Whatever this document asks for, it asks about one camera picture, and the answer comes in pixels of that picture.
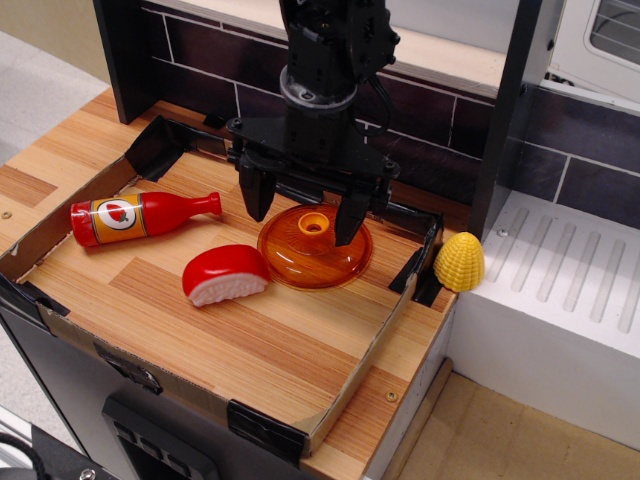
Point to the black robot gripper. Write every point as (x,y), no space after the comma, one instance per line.
(317,143)

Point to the red hot sauce bottle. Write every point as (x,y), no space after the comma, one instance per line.
(133,216)

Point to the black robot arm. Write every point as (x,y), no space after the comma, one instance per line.
(333,48)

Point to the cardboard fence with black tape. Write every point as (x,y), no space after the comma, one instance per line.
(324,381)

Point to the orange transparent pot lid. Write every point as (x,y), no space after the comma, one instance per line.
(299,246)

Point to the red white toy sushi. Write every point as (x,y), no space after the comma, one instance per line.
(224,273)

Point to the yellow toy corn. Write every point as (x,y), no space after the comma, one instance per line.
(459,265)

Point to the white dish drainer sink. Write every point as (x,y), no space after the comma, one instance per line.
(555,322)

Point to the black control panel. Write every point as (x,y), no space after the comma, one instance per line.
(152,451)

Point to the white appliance with grille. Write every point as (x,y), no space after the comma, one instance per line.
(597,47)

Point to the black shelf frame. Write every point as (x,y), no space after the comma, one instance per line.
(446,147)

